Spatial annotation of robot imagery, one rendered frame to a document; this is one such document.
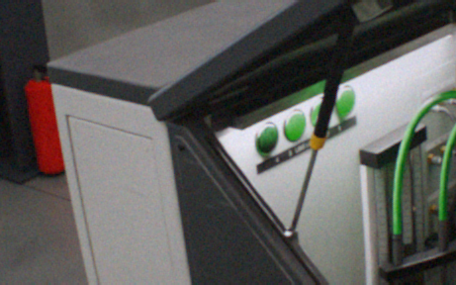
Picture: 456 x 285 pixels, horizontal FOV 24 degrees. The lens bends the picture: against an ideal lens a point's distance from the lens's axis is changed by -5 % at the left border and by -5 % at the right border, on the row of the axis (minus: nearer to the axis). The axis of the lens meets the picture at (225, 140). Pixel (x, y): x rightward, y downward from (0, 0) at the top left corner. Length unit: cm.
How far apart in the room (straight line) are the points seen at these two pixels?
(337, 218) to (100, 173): 39
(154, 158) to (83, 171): 20
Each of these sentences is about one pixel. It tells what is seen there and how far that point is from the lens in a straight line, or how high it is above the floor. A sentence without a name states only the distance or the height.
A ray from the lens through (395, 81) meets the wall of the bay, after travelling 187.
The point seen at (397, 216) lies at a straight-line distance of 180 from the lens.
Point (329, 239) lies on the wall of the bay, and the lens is 181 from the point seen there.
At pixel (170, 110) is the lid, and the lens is 150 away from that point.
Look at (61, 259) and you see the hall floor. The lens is 457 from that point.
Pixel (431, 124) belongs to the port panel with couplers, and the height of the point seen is 126.
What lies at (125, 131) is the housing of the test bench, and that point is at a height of 142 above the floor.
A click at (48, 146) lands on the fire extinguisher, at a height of 17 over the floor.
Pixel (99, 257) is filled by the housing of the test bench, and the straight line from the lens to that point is 183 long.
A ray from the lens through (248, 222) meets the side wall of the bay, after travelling 150.
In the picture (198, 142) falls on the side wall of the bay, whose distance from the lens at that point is 152.
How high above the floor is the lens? 197
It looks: 21 degrees down
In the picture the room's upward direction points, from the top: 7 degrees counter-clockwise
